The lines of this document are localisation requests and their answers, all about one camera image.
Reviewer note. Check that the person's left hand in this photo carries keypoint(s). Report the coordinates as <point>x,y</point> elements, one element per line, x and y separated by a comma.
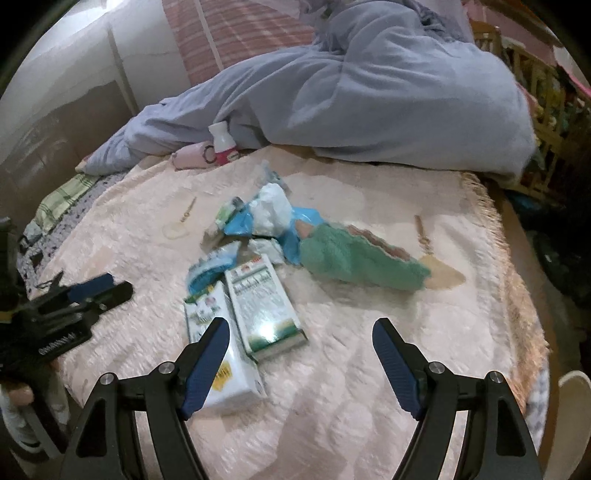
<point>18,393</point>

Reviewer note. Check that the pink striped cloth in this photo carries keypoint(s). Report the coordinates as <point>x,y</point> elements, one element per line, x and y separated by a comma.
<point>231,32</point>

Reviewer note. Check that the teal white snack wrapper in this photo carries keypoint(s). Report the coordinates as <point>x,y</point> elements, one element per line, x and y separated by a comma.
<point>212,267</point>

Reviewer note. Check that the wooden crib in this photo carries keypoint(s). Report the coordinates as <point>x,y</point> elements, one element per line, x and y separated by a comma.
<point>554,115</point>

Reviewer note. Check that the white plastic bag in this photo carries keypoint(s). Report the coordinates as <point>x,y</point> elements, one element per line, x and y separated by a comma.
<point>272,207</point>

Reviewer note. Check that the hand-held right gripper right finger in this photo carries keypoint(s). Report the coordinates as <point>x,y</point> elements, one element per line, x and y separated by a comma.
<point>397,364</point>

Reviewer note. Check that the small green white packet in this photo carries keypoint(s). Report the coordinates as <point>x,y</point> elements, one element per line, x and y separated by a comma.
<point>226,214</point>

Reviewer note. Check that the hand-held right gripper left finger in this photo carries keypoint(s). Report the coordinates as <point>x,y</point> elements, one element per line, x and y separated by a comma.
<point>207,364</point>

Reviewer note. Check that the pink pouch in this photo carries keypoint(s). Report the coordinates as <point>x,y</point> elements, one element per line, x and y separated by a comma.
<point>191,157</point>

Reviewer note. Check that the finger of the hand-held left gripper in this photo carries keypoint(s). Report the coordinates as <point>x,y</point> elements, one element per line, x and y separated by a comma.
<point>113,295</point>
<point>92,284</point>

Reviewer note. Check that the white bottle pink label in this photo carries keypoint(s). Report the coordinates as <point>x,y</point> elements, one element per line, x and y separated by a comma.
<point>224,143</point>

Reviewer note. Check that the grey-blue fleece blanket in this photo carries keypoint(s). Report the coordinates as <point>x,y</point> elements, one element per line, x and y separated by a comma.
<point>369,92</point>

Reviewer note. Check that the white green milk carton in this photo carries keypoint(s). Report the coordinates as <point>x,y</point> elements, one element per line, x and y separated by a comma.
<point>240,383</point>
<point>263,309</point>

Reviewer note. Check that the green plaid cloth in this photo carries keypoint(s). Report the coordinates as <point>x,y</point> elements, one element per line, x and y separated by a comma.
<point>64,196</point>

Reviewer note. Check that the white round stool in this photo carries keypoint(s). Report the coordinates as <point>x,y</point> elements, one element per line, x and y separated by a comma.
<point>575,406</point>

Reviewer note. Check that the green fuzzy cloth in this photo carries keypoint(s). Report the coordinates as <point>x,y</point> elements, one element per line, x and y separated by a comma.
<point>360,263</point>

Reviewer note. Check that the blue plastic bag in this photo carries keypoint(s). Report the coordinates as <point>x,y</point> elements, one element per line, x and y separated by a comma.
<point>304,216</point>

